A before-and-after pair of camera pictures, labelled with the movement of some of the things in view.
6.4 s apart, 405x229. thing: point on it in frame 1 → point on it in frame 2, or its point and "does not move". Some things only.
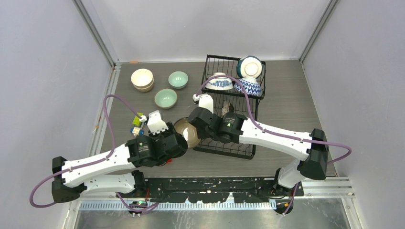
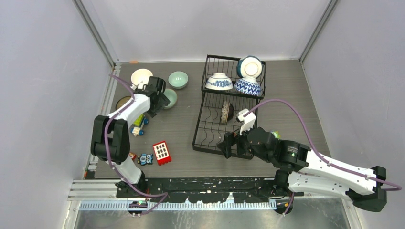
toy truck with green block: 138,123 does not move
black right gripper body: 204,134 → 242,145
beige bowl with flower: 142,79 does not move
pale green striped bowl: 178,79 does not move
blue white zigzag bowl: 250,84 does not move
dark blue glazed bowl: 182,126 → 122,100
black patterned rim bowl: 227,108 does not move
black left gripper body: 165,133 → 163,102
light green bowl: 165,98 does not move
